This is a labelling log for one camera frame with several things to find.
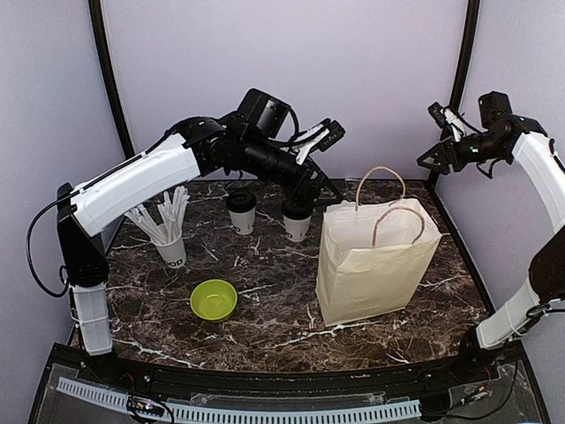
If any brown paper takeout bag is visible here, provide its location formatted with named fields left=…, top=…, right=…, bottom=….
left=314, top=166, right=441, bottom=328

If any black front table rail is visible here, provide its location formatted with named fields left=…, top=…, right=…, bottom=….
left=49, top=344, right=521, bottom=409

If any white slotted cable duct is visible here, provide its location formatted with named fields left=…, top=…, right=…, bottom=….
left=56, top=377, right=421, bottom=423

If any white paper coffee cup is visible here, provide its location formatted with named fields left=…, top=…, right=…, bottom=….
left=229, top=208, right=255, bottom=236

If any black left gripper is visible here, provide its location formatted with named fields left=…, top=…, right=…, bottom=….
left=240, top=134, right=345, bottom=210

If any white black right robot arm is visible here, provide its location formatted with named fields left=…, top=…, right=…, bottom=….
left=418, top=109, right=564, bottom=350

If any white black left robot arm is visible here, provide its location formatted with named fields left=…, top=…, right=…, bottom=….
left=51, top=114, right=344, bottom=385

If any white cup holding straws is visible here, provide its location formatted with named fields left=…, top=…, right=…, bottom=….
left=151, top=235, right=186, bottom=269

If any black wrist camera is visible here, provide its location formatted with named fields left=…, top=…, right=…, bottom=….
left=236, top=88, right=291, bottom=138
left=478, top=91, right=513, bottom=129

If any black corner frame post left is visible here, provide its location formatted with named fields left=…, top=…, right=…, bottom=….
left=87, top=0, right=135, bottom=159

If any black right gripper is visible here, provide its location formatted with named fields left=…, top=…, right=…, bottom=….
left=418, top=131, right=508, bottom=175

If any black corner frame post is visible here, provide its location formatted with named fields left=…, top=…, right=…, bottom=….
left=87, top=0, right=135, bottom=159
left=426, top=0, right=482, bottom=191

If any bundle of white wrapped straws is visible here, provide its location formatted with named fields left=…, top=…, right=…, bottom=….
left=123, top=185, right=192, bottom=246

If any black corner frame post right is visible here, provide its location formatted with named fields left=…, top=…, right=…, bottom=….
left=426, top=0, right=482, bottom=191

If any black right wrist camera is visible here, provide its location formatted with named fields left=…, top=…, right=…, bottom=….
left=478, top=91, right=513, bottom=129

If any lime green bowl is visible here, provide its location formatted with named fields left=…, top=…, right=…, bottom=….
left=190, top=279, right=237, bottom=322

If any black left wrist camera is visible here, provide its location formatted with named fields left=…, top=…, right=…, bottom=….
left=236, top=88, right=291, bottom=138

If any black plastic cup lid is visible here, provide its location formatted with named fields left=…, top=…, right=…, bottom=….
left=281, top=200, right=313, bottom=221

